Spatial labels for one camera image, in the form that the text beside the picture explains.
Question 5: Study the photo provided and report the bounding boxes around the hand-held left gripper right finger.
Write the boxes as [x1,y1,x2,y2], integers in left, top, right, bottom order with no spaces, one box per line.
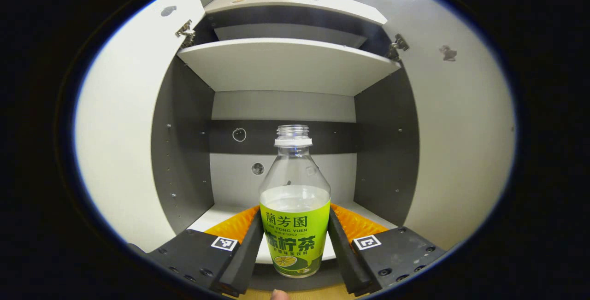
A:
[327,203,448,297]

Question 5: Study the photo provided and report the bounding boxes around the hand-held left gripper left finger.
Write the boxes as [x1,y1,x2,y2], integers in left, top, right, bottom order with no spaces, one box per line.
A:
[147,205,265,298]

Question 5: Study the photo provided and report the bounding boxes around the green label clear bottle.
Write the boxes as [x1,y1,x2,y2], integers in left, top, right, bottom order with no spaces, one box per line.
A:
[259,124,331,278]

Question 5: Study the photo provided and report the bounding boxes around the grey and white cabinet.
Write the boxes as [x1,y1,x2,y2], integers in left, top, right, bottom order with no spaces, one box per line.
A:
[151,0,421,291]

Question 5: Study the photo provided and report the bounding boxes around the white cabinet door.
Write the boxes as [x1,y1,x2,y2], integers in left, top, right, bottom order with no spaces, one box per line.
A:
[74,0,207,253]
[383,0,517,251]

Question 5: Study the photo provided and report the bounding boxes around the white cabinet shelf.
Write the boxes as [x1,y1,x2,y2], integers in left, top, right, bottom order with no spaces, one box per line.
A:
[177,37,401,97]

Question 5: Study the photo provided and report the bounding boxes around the metal door hinge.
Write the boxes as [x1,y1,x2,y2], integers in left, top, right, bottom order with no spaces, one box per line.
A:
[175,20,196,48]
[387,34,410,61]

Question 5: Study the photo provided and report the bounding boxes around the white cabinet drawer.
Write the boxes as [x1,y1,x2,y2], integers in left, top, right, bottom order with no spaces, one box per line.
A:
[204,0,388,25]

